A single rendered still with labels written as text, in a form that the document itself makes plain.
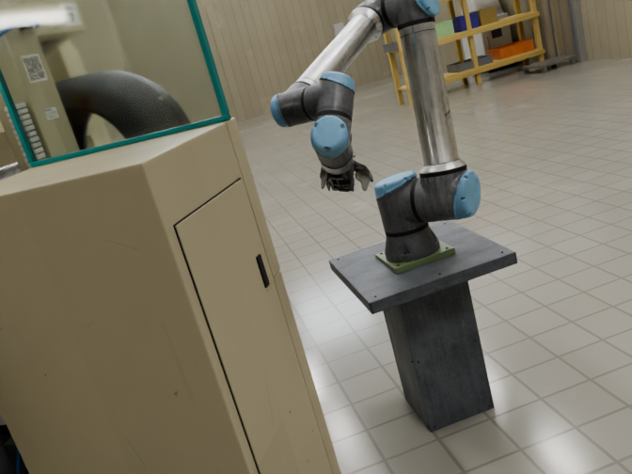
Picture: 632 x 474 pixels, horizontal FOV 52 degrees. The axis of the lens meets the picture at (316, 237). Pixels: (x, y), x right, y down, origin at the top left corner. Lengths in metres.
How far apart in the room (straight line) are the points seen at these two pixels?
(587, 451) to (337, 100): 1.33
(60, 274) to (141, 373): 0.24
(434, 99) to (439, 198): 0.31
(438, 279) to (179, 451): 1.01
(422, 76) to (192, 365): 1.19
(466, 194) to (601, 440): 0.88
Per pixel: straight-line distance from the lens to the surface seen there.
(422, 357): 2.26
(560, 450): 2.25
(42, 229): 1.28
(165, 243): 1.14
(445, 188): 2.04
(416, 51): 2.05
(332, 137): 1.55
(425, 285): 2.02
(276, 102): 1.72
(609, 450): 2.24
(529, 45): 11.63
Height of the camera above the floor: 1.39
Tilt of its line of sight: 17 degrees down
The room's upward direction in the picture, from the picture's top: 16 degrees counter-clockwise
